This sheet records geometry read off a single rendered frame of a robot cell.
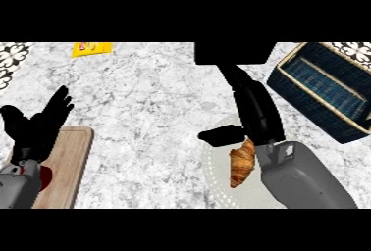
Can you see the dark blue wicker basket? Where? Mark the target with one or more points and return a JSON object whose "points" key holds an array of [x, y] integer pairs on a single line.
{"points": [[324, 88]]}

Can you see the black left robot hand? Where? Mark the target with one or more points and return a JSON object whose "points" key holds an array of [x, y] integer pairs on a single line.
{"points": [[40, 127]]}

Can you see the dark red food item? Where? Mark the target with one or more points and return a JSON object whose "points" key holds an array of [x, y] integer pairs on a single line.
{"points": [[46, 178]]}

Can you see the golden brown croissant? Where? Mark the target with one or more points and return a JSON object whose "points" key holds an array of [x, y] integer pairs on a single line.
{"points": [[241, 163]]}

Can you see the pale wooden cutting board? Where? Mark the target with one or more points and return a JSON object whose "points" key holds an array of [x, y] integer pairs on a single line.
{"points": [[67, 163]]}

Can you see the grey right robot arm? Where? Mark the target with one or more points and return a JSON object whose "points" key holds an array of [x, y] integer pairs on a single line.
{"points": [[305, 179]]}

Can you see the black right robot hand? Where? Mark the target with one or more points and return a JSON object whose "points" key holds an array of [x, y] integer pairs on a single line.
{"points": [[256, 108]]}

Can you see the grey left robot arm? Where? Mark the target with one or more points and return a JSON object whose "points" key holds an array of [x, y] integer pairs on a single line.
{"points": [[15, 191]]}

